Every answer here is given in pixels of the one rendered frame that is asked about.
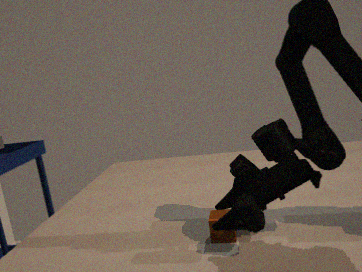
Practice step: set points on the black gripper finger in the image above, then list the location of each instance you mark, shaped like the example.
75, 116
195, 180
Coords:
227, 201
232, 220

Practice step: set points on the orange-brown block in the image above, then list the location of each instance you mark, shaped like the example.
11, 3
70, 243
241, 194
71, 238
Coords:
220, 236

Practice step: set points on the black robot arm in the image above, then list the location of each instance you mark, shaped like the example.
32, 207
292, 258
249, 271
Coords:
310, 22

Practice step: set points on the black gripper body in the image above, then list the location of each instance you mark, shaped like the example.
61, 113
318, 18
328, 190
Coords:
250, 206

